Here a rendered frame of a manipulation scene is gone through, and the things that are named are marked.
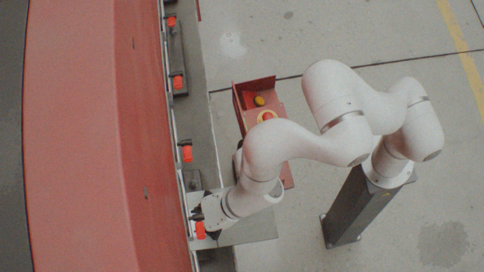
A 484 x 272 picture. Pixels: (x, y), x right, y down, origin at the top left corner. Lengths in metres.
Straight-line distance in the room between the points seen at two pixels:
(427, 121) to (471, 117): 1.75
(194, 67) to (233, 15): 1.17
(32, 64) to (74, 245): 0.18
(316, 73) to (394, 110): 0.23
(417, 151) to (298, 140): 0.43
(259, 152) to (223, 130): 1.75
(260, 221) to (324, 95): 0.69
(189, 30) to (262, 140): 1.05
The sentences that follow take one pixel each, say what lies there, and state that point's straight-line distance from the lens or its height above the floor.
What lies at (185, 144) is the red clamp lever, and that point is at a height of 1.27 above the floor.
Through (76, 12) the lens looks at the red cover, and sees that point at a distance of 0.55.
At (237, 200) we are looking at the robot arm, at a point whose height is 1.22.
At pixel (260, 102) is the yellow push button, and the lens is 2.20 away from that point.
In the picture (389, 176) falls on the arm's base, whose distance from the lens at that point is 1.85.
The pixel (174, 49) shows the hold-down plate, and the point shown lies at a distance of 2.11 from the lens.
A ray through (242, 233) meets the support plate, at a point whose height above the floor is 1.00.
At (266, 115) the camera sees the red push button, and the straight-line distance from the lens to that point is 2.09.
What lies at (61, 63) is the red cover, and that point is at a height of 2.30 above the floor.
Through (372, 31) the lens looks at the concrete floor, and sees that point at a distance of 3.28.
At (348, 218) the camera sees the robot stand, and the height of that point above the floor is 0.54.
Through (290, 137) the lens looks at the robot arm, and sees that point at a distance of 1.18.
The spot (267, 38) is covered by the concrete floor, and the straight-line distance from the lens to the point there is 3.17.
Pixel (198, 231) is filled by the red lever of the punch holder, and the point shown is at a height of 1.31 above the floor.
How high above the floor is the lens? 2.74
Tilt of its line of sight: 69 degrees down
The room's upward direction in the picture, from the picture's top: 1 degrees counter-clockwise
